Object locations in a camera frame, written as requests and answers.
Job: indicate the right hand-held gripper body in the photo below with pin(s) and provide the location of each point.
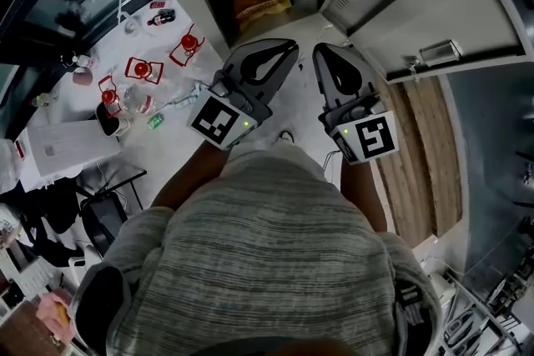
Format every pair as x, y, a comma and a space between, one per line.
371, 137

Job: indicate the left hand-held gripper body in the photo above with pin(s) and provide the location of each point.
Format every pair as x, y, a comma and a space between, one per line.
217, 123

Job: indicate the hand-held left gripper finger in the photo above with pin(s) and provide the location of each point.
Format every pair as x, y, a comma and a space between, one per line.
248, 61
283, 73

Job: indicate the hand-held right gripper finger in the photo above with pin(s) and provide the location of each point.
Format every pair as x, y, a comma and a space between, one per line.
324, 75
366, 79

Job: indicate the yellow snack packet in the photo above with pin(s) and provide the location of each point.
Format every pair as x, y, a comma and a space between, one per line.
258, 6

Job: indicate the person's left forearm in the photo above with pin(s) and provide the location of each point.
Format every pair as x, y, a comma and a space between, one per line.
187, 179

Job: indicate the person's right forearm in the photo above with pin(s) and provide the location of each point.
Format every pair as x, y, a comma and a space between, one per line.
363, 192

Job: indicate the green drink can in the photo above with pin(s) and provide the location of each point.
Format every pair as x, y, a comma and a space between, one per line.
155, 122

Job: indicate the person's white shoe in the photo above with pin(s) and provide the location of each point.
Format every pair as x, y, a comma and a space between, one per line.
286, 137

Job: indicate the person's light shorts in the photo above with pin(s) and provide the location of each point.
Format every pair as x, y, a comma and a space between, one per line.
279, 160

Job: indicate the clear bottle red label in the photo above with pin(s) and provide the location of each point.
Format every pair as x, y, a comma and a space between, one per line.
139, 100

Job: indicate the dark soda bottle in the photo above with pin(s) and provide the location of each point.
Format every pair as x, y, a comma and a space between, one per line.
162, 18

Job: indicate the small white bin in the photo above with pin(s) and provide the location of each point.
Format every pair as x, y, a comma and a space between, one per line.
112, 121

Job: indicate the red flat packet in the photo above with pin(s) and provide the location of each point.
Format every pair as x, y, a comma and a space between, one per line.
157, 5

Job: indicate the pink round container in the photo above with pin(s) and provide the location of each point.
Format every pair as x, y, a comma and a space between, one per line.
82, 77

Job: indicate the small white bottle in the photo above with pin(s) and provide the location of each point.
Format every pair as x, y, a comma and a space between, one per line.
87, 61

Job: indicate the person's grey striped shirt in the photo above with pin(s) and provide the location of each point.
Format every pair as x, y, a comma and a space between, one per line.
258, 262

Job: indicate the white cardboard box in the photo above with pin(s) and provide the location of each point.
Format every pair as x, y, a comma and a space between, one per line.
67, 154

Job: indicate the clear green bottle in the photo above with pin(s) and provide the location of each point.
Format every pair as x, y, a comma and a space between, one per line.
45, 100

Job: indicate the black bag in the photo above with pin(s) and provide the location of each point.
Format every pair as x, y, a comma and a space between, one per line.
54, 221

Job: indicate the metal shelf rack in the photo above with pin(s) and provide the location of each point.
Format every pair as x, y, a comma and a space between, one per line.
488, 312

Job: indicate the clear plastic bag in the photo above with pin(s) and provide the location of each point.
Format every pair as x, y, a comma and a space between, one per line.
9, 166

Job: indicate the pink cloth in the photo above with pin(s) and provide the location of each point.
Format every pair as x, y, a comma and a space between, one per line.
52, 308

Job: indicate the black metal frame chair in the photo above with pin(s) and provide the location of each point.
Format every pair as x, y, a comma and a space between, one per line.
104, 217

